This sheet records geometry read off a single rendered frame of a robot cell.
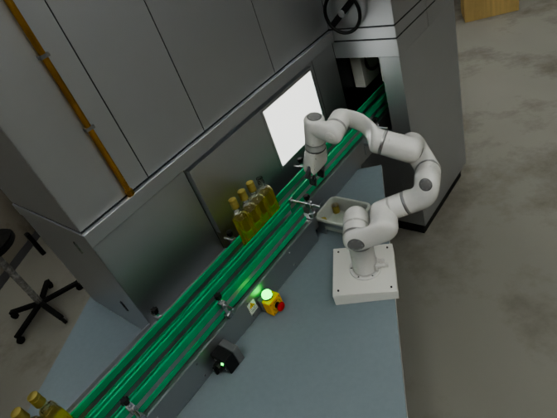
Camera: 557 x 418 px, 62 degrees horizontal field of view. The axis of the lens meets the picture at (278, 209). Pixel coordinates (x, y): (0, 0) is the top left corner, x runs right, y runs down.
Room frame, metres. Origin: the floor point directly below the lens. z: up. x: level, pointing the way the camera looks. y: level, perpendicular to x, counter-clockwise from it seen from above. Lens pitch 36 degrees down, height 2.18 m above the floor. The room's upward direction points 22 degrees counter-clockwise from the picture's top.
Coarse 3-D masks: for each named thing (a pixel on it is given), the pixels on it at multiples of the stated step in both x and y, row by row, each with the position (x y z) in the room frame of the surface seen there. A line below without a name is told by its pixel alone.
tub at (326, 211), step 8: (328, 200) 1.77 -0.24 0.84; (336, 200) 1.76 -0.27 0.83; (344, 200) 1.73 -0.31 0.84; (352, 200) 1.70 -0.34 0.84; (328, 208) 1.74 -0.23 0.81; (344, 208) 1.73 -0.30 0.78; (368, 208) 1.60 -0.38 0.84; (320, 216) 1.70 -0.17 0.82; (328, 216) 1.73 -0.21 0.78; (336, 216) 1.72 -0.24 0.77; (336, 224) 1.58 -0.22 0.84
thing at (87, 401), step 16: (336, 144) 2.11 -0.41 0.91; (304, 176) 1.92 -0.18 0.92; (288, 192) 1.83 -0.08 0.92; (240, 240) 1.60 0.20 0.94; (224, 256) 1.53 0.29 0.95; (208, 272) 1.46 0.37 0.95; (192, 288) 1.40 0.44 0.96; (176, 304) 1.34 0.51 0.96; (160, 320) 1.29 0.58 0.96; (144, 336) 1.24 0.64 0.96; (160, 336) 1.27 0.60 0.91; (128, 352) 1.19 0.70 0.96; (144, 352) 1.22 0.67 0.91; (128, 368) 1.17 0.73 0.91; (112, 384) 1.12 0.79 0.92; (96, 400) 1.08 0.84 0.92; (80, 416) 1.03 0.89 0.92
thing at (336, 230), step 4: (324, 200) 1.83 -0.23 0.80; (320, 204) 1.80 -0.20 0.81; (316, 208) 1.78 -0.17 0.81; (320, 208) 1.80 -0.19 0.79; (316, 212) 1.78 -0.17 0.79; (368, 212) 1.60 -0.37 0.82; (320, 224) 1.66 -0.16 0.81; (324, 224) 1.64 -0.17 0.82; (328, 224) 1.62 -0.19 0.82; (332, 224) 1.60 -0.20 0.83; (320, 228) 1.67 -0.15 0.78; (324, 228) 1.65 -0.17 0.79; (328, 228) 1.63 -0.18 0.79; (332, 228) 1.61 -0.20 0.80; (336, 228) 1.60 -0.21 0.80; (340, 228) 1.57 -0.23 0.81; (324, 232) 1.65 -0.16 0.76; (328, 232) 1.64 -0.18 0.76; (332, 232) 1.62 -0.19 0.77; (336, 232) 1.60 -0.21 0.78; (340, 232) 1.58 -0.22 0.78; (340, 236) 1.59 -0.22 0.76
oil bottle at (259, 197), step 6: (258, 192) 1.67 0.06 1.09; (252, 198) 1.65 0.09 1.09; (258, 198) 1.64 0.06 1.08; (264, 198) 1.66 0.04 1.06; (258, 204) 1.63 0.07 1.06; (264, 204) 1.65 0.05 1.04; (264, 210) 1.64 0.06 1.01; (264, 216) 1.63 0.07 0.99; (270, 216) 1.65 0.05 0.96; (264, 222) 1.63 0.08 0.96
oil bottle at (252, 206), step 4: (252, 204) 1.61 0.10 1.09; (240, 208) 1.63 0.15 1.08; (244, 208) 1.61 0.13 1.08; (248, 208) 1.60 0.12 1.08; (252, 208) 1.60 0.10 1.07; (256, 208) 1.61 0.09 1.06; (248, 212) 1.59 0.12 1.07; (252, 212) 1.60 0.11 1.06; (256, 212) 1.61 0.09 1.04; (252, 216) 1.59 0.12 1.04; (256, 216) 1.60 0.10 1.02; (260, 216) 1.62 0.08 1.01; (252, 220) 1.59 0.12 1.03; (256, 220) 1.60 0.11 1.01; (260, 220) 1.61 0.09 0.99; (256, 224) 1.59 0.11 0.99; (260, 224) 1.61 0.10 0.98; (256, 228) 1.59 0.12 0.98; (260, 228) 1.60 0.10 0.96
